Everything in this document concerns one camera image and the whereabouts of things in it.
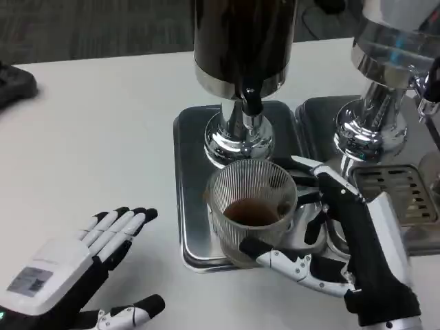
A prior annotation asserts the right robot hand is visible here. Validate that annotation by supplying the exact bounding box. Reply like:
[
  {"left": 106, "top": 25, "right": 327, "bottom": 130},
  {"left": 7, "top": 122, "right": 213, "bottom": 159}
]
[{"left": 239, "top": 155, "right": 422, "bottom": 327}]

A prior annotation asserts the clear ribbed glass cup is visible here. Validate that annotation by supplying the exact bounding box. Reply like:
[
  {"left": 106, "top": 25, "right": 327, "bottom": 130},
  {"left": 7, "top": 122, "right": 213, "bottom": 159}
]
[{"left": 205, "top": 158, "right": 299, "bottom": 269}]

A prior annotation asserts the clear chrome drink dispenser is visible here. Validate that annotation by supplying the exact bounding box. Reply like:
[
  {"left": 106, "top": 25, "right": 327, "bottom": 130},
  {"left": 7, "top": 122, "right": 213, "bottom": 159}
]
[{"left": 335, "top": 0, "right": 440, "bottom": 173}]

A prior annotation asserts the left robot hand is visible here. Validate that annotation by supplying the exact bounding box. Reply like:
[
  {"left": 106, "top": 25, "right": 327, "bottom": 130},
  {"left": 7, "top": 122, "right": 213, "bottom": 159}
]
[{"left": 0, "top": 207, "right": 166, "bottom": 330}]

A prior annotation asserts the steel drip tray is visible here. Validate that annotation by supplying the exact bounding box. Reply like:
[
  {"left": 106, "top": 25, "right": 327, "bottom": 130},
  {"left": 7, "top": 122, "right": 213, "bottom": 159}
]
[
  {"left": 173, "top": 100, "right": 324, "bottom": 273},
  {"left": 294, "top": 96, "right": 440, "bottom": 257}
]

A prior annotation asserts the black device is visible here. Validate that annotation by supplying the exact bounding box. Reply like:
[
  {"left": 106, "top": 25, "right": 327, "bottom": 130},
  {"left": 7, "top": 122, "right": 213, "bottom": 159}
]
[{"left": 0, "top": 60, "right": 39, "bottom": 110}]

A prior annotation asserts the steel slotted drip grid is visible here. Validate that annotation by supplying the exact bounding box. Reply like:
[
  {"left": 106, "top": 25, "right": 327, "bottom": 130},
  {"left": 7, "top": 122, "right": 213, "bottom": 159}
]
[{"left": 353, "top": 164, "right": 439, "bottom": 225}]

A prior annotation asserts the black drink dispenser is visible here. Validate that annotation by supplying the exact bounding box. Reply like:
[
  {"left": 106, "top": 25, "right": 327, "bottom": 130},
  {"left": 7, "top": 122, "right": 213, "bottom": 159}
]
[{"left": 191, "top": 0, "right": 297, "bottom": 169}]

